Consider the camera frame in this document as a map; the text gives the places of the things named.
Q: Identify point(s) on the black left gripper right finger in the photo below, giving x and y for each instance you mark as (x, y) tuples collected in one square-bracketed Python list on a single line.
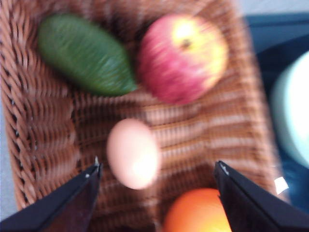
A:
[(251, 208)]

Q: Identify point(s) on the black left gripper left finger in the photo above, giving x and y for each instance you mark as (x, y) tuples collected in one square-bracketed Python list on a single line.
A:
[(70, 211)]

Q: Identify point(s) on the beige egg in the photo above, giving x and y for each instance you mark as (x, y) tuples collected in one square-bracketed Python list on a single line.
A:
[(134, 153)]

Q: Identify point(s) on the brown wicker basket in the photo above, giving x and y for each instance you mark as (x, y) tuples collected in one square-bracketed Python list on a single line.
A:
[(56, 127)]

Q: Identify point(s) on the orange fruit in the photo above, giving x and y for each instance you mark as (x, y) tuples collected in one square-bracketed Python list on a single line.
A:
[(196, 210)]

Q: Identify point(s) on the light green bowl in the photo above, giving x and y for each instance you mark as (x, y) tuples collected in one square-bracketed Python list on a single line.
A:
[(291, 110)]

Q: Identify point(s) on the green lime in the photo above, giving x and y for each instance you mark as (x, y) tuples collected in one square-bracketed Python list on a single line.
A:
[(86, 56)]

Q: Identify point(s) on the red yellow apple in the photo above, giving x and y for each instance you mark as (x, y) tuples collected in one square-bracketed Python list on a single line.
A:
[(183, 57)]

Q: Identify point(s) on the dark blue tray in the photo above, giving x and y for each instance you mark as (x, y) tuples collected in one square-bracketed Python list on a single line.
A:
[(279, 38)]

